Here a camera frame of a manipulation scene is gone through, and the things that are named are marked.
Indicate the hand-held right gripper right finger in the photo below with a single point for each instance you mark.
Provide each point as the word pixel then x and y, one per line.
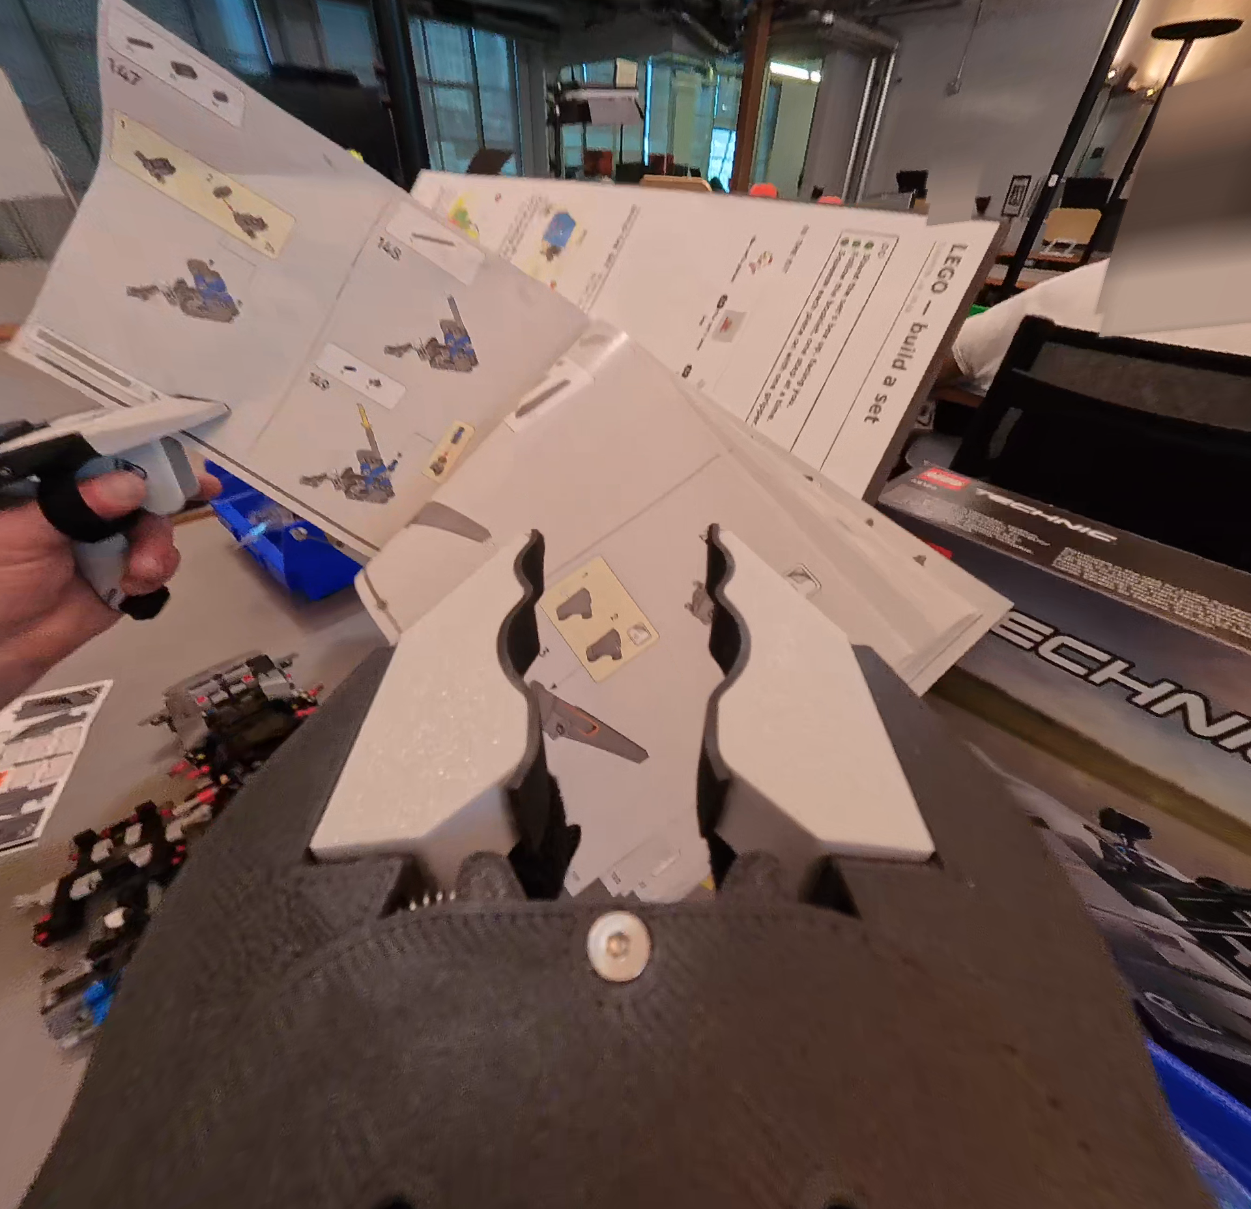
pixel 831 740

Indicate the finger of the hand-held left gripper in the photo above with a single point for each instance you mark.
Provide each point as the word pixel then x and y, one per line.
pixel 156 422

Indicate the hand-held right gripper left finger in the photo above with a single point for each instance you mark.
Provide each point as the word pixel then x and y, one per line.
pixel 431 740

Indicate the lego instruction booklet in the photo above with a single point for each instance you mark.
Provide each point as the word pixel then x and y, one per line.
pixel 635 447

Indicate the lego sub-assembly with blue parts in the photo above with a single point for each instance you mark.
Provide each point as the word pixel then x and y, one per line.
pixel 93 1004

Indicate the large lego vehicle chassis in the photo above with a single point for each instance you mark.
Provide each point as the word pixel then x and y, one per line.
pixel 235 702

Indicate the dark printed lego box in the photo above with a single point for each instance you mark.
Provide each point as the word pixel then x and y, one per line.
pixel 1076 661

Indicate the person's left hand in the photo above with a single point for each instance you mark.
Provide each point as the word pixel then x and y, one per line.
pixel 40 604

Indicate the clear plastic parts bags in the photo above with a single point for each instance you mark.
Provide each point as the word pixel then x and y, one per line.
pixel 270 530

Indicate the blue plastic bin with tag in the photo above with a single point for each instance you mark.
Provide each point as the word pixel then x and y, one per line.
pixel 313 565

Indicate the printed marker sheet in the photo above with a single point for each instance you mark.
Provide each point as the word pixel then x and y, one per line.
pixel 40 769

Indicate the black vertical pole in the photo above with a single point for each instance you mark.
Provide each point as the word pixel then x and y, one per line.
pixel 397 55
pixel 1085 124

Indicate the light wooden chair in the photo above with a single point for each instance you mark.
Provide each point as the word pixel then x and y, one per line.
pixel 1073 230

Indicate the black floor lamp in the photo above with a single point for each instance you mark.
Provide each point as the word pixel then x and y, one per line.
pixel 1198 31

